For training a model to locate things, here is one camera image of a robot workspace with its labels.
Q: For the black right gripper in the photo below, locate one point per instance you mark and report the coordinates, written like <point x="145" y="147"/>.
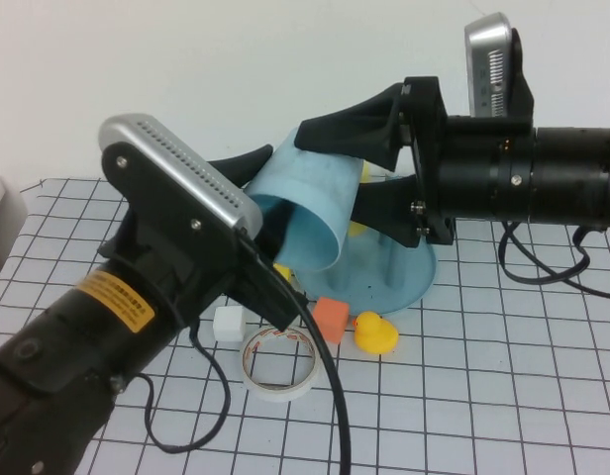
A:
<point x="431" y="148"/>

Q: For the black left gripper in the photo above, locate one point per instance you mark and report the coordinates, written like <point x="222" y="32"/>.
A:
<point x="201" y="272"/>

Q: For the light blue plastic cup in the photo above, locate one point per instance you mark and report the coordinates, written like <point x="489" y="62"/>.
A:
<point x="310" y="193"/>

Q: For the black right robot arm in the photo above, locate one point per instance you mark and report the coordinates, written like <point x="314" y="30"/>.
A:
<point x="557" y="173"/>

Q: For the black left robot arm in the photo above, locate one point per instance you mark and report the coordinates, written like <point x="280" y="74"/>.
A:
<point x="62" y="356"/>

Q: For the blue cup stand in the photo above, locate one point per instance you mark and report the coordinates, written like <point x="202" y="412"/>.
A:
<point x="384" y="287"/>

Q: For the yellow foam cube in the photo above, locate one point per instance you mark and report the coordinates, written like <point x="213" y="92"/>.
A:
<point x="283" y="273"/>

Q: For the white foam cube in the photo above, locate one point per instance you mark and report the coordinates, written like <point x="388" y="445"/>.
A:
<point x="229" y="324"/>

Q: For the orange foam cube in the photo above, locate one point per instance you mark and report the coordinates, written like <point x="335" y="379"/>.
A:
<point x="331" y="319"/>

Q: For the yellow rubber duck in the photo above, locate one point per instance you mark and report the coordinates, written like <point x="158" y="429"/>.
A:
<point x="376" y="336"/>

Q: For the white tape roll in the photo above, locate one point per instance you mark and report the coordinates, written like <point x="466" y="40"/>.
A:
<point x="248" y="366"/>

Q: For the grid-patterned light blue tablecloth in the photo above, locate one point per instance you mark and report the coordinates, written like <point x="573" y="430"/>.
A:
<point x="483" y="371"/>

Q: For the white furniture panel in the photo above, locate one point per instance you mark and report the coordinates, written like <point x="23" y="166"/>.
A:
<point x="3" y="222"/>

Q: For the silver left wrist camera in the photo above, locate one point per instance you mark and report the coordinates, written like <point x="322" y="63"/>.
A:
<point x="176" y="163"/>

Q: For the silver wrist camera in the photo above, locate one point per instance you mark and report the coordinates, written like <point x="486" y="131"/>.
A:
<point x="488" y="64"/>
<point x="176" y="163"/>

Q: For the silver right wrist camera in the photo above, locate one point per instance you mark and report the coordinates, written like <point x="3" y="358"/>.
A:
<point x="488" y="64"/>

